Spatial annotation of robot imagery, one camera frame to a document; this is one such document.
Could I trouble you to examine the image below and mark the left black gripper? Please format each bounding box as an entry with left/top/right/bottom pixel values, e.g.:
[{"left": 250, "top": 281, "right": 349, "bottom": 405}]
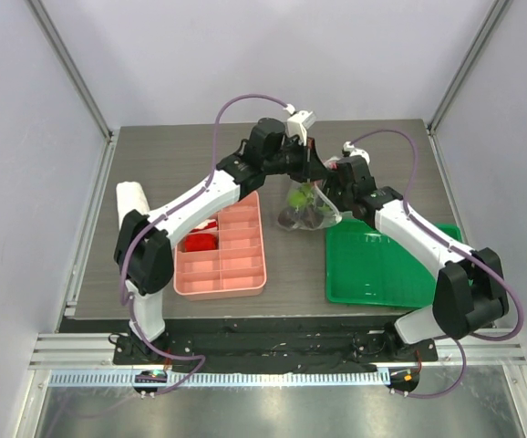
[{"left": 262, "top": 135, "right": 328, "bottom": 183}]

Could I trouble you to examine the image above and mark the clear polka dot zip bag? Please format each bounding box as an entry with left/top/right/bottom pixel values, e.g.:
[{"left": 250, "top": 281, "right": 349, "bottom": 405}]
[{"left": 276, "top": 180, "right": 343, "bottom": 231}]

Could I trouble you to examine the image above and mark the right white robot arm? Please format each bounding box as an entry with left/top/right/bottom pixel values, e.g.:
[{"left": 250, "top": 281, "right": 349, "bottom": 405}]
[{"left": 323, "top": 155, "right": 510, "bottom": 360}]

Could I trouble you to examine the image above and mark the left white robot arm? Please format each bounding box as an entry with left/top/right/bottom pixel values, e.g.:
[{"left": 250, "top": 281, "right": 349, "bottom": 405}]
[{"left": 113, "top": 110, "right": 325, "bottom": 364}]

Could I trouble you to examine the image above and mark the yellow-green fake fruit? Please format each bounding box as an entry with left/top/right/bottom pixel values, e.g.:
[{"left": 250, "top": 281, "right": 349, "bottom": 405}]
[{"left": 287, "top": 185, "right": 315, "bottom": 211}]

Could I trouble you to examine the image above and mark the green plastic tray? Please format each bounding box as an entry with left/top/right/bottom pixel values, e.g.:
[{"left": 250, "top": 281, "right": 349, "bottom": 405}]
[{"left": 325, "top": 219, "right": 437, "bottom": 308}]

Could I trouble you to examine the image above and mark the red white fabric item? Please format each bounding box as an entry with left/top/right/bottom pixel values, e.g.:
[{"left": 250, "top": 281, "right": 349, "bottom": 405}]
[{"left": 193, "top": 219, "right": 218, "bottom": 232}]

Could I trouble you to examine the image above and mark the pink divided organizer tray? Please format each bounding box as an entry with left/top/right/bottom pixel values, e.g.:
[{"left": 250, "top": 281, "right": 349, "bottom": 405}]
[{"left": 173, "top": 192, "right": 267, "bottom": 301}]

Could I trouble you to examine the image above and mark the red fabric item bottom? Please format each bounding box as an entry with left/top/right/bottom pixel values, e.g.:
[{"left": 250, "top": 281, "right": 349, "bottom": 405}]
[{"left": 182, "top": 233, "right": 218, "bottom": 253}]

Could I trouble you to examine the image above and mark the white crumpled cloth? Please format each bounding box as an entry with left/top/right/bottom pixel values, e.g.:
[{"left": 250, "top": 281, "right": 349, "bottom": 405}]
[{"left": 116, "top": 182, "right": 150, "bottom": 228}]

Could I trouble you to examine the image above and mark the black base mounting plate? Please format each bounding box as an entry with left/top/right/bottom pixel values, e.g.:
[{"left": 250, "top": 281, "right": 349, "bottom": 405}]
[{"left": 60, "top": 316, "right": 439, "bottom": 374}]

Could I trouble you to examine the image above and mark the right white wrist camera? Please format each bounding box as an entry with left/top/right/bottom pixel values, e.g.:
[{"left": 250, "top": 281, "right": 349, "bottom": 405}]
[{"left": 342, "top": 141, "right": 370, "bottom": 164}]

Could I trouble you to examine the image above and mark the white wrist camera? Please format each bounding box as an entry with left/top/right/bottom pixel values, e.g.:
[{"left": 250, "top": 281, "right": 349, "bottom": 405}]
[
  {"left": 342, "top": 141, "right": 370, "bottom": 164},
  {"left": 284, "top": 104, "right": 316, "bottom": 144}
]

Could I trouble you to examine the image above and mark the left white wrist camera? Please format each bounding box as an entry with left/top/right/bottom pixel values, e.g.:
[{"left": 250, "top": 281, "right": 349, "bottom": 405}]
[{"left": 284, "top": 104, "right": 316, "bottom": 144}]

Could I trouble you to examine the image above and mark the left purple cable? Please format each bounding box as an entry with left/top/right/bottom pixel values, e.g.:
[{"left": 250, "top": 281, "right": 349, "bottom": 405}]
[{"left": 119, "top": 93, "right": 292, "bottom": 396}]

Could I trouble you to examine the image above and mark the purple cable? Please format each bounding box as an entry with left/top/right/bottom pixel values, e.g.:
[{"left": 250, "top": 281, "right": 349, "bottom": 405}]
[
  {"left": 119, "top": 93, "right": 292, "bottom": 396},
  {"left": 347, "top": 129, "right": 527, "bottom": 398}
]

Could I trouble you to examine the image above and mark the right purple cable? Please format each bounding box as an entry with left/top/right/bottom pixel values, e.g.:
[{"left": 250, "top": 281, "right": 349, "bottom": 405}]
[{"left": 347, "top": 129, "right": 527, "bottom": 398}]

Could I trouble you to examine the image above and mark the white slotted cable duct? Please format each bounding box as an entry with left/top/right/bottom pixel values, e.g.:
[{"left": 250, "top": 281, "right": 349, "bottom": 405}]
[{"left": 48, "top": 368, "right": 390, "bottom": 388}]

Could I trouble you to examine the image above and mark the right aluminium frame post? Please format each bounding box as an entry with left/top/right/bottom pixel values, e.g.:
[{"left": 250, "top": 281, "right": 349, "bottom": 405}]
[{"left": 427, "top": 0, "right": 512, "bottom": 135}]

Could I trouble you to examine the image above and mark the aluminium frame post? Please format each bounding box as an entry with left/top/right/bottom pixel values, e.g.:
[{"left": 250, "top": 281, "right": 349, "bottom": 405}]
[
  {"left": 26, "top": 0, "right": 113, "bottom": 141},
  {"left": 427, "top": 0, "right": 512, "bottom": 135}
]

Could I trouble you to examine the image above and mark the left aluminium frame post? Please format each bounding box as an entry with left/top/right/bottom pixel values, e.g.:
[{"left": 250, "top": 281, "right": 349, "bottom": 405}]
[{"left": 26, "top": 0, "right": 113, "bottom": 141}]

